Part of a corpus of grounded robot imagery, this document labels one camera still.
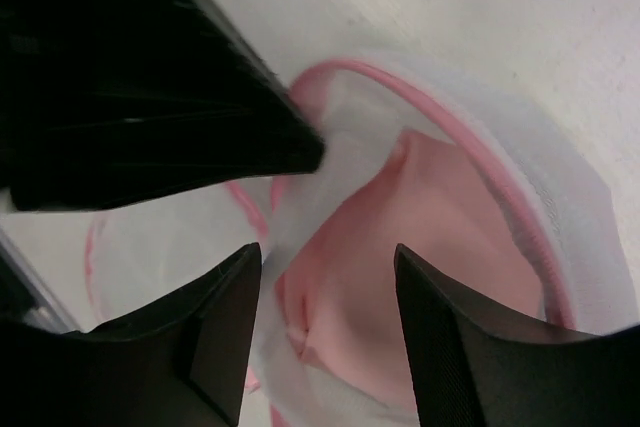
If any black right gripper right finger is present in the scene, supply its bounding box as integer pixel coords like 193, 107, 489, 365
394, 245, 639, 427

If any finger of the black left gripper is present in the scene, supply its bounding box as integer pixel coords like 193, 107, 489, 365
1, 0, 325, 212

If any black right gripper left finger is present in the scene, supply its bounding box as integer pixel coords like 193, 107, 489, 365
1, 243, 261, 426

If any white mesh laundry bag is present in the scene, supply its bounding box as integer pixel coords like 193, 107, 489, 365
85, 55, 639, 426

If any pink bra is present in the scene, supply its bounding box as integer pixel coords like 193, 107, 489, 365
275, 130, 546, 411

